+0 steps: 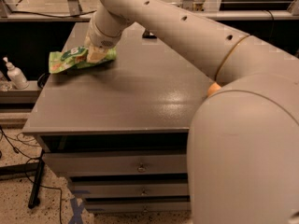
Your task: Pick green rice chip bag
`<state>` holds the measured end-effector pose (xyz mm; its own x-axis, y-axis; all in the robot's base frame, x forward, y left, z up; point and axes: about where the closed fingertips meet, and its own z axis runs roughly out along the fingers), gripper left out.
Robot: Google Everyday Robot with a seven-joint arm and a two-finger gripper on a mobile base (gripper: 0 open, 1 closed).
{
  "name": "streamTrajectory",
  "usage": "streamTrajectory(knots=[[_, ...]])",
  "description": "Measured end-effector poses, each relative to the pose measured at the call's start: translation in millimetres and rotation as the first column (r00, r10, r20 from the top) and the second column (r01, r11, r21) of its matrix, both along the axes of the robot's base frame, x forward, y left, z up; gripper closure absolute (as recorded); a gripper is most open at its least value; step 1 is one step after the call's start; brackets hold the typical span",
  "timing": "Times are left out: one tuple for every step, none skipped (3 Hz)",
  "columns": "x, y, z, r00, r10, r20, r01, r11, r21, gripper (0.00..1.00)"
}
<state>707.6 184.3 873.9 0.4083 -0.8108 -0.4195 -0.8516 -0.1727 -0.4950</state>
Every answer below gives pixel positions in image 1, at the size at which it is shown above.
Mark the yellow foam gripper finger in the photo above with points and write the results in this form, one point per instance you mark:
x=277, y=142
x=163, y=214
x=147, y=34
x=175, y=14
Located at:
x=96, y=54

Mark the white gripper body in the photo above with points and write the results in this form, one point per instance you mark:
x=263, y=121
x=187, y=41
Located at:
x=100, y=40

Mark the green rice chip bag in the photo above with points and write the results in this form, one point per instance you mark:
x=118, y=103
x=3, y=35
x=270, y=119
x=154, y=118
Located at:
x=75, y=58

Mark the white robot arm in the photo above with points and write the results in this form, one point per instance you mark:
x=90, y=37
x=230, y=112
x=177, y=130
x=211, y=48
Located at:
x=243, y=142

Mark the black snack bar wrapper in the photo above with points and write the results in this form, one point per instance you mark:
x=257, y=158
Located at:
x=147, y=34

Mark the grey drawer cabinet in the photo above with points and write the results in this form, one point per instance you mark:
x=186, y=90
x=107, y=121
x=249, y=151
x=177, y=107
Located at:
x=142, y=101

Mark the white pump bottle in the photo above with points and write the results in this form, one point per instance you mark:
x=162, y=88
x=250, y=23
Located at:
x=16, y=75

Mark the top grey drawer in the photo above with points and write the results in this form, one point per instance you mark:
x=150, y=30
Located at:
x=116, y=163

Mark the grey drawer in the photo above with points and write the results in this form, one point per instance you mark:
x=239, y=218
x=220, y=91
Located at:
x=121, y=189
x=116, y=163
x=143, y=205

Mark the orange fruit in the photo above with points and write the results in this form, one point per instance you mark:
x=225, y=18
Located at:
x=213, y=88

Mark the middle grey drawer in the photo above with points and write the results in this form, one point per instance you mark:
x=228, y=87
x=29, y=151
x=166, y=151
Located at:
x=121, y=189

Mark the bottom grey drawer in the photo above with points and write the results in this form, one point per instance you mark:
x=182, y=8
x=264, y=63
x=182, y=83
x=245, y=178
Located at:
x=143, y=205

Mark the black metal stand leg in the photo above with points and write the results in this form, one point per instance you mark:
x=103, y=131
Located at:
x=34, y=200

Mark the blue tape cross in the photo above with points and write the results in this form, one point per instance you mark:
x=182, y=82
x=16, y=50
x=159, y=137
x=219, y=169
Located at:
x=79, y=214

